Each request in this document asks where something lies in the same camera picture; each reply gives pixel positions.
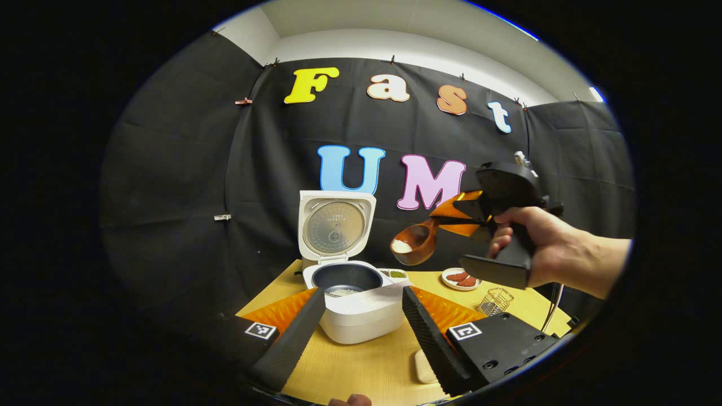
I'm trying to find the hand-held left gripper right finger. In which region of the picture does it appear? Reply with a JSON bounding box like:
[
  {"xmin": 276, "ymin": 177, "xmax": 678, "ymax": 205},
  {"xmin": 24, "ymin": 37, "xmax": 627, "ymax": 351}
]
[{"xmin": 402, "ymin": 286, "xmax": 559, "ymax": 397}]

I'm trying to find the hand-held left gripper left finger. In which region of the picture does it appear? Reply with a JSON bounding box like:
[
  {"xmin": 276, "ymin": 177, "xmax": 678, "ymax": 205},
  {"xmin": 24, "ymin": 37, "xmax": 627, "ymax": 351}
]
[{"xmin": 217, "ymin": 286, "xmax": 327, "ymax": 392}]

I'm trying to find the brown wooden spoon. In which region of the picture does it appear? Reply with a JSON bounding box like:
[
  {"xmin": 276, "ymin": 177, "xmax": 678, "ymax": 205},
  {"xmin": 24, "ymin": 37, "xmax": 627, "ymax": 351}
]
[{"xmin": 390, "ymin": 217, "xmax": 441, "ymax": 266}]

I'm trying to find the white rice cooker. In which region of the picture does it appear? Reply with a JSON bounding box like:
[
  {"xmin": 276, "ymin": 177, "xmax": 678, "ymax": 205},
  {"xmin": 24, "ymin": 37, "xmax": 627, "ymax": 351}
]
[{"xmin": 298, "ymin": 190, "xmax": 411, "ymax": 345}]

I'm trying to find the wire chopstick holder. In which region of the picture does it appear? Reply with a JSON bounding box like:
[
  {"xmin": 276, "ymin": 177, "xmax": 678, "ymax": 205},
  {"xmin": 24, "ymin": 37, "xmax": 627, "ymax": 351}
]
[{"xmin": 476, "ymin": 288, "xmax": 514, "ymax": 316}]

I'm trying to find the white round plate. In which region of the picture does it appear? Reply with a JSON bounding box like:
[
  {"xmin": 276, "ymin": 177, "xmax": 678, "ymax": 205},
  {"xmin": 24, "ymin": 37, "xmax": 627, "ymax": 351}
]
[{"xmin": 442, "ymin": 267, "xmax": 483, "ymax": 291}]

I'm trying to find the black backdrop cloth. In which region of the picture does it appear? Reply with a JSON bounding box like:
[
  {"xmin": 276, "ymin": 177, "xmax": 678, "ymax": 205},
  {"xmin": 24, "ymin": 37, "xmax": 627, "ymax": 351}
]
[{"xmin": 100, "ymin": 31, "xmax": 637, "ymax": 339}]

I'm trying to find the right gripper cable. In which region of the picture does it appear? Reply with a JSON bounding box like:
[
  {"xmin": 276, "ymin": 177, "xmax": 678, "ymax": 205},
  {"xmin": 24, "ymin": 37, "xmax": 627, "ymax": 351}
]
[{"xmin": 540, "ymin": 282, "xmax": 565, "ymax": 333}]

